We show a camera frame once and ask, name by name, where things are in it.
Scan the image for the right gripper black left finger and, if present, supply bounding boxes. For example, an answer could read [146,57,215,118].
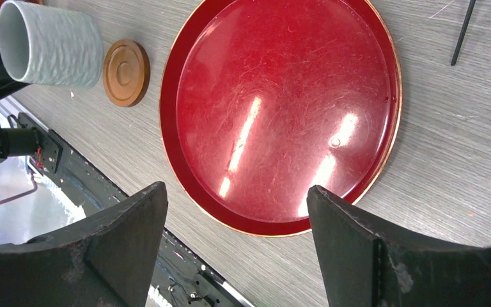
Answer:
[0,182,168,306]

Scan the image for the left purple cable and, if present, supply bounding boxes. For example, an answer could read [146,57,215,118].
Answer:
[0,173,40,213]

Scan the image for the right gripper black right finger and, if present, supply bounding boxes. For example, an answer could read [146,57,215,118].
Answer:
[307,185,491,306]

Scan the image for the red round tray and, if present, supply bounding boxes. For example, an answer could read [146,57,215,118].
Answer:
[159,1,403,237]

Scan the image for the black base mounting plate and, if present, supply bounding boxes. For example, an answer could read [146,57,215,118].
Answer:
[12,99,252,306]

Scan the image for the brown ringed wooden coaster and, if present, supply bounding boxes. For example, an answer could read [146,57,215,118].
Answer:
[102,39,151,107]

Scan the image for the grey blue cup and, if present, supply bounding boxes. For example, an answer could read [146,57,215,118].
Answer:
[0,1,104,88]

